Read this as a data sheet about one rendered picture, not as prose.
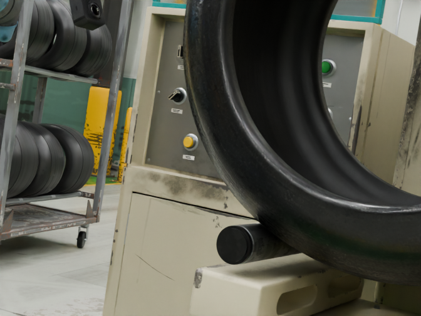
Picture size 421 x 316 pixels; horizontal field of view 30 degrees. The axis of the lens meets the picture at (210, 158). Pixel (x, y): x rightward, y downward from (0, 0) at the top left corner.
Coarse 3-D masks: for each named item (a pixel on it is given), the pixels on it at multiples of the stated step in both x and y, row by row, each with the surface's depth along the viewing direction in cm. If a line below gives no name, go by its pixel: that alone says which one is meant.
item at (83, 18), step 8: (72, 0) 113; (80, 0) 112; (88, 0) 113; (96, 0) 115; (72, 8) 113; (80, 8) 112; (88, 8) 113; (96, 8) 113; (72, 16) 113; (80, 16) 112; (88, 16) 112; (96, 16) 113; (80, 24) 113; (88, 24) 113; (96, 24) 114
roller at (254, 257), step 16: (240, 224) 90; (256, 224) 93; (224, 240) 89; (240, 240) 88; (256, 240) 89; (272, 240) 93; (224, 256) 89; (240, 256) 88; (256, 256) 90; (272, 256) 95
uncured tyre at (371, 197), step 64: (192, 0) 93; (256, 0) 109; (320, 0) 112; (192, 64) 92; (256, 64) 112; (320, 64) 115; (256, 128) 89; (320, 128) 112; (256, 192) 87; (320, 192) 83; (384, 192) 107; (320, 256) 86; (384, 256) 80
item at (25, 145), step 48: (48, 0) 482; (0, 48) 442; (48, 48) 557; (96, 48) 518; (0, 144) 440; (48, 144) 485; (0, 192) 432; (48, 192) 525; (96, 192) 551; (0, 240) 443
